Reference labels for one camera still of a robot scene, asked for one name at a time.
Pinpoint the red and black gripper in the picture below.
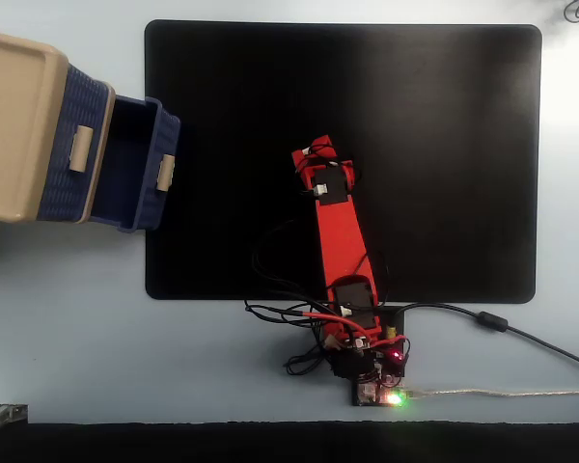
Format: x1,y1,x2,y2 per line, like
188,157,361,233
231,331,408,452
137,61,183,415
290,135,355,176

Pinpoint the blue drawer with banded handle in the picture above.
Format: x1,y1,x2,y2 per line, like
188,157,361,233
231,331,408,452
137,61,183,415
88,95,182,234

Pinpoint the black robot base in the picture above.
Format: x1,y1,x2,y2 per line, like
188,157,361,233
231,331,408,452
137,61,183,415
317,306,410,407

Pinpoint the beige drawer cabinet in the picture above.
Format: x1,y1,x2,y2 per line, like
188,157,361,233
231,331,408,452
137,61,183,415
0,28,118,226

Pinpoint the black table mat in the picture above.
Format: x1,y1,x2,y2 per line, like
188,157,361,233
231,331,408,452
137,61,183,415
144,18,543,305

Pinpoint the pink controller board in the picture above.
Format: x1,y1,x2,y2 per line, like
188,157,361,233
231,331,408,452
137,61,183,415
350,346,410,407

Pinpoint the black backdrop curtain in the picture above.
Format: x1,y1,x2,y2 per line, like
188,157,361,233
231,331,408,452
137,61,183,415
0,421,579,463

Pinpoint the red arm wire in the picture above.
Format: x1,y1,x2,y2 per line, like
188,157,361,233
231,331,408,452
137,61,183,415
288,310,383,344

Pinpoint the black power cable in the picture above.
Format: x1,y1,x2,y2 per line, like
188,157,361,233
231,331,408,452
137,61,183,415
389,302,579,375

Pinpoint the blue wicker drawer plain handle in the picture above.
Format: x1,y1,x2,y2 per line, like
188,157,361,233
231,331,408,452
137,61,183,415
36,64,113,223

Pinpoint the white USB cable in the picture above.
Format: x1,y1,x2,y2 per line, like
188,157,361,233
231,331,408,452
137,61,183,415
403,386,579,400

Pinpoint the aluminium frame post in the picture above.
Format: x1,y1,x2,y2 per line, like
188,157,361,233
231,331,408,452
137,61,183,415
0,403,30,438

